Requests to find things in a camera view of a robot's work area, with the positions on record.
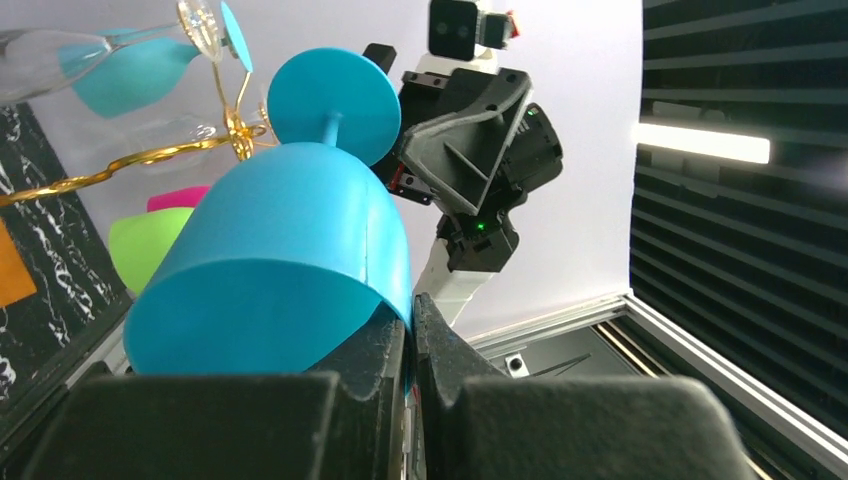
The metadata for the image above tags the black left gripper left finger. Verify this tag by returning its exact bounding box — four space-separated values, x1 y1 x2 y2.
23 305 406 479

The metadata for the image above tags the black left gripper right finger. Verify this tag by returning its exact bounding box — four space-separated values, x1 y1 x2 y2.
413 294 754 479

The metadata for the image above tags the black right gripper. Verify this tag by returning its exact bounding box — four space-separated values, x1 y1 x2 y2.
372 62 564 215

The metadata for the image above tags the blue plastic wine glass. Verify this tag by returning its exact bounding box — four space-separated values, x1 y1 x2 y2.
58 1 253 118
123 47 412 375

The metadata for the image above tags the green plastic wine glass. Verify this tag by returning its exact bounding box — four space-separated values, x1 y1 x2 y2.
108 207 194 294

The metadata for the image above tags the clear glass wine glass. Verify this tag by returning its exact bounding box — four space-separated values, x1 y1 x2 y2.
0 0 224 107

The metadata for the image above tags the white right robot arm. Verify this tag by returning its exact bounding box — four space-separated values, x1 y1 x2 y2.
373 1 564 323

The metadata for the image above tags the pink plastic wine glass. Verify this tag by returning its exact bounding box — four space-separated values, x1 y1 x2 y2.
146 186 210 212

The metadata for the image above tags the gold wire glass rack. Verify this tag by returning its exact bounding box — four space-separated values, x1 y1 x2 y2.
1 64 272 207

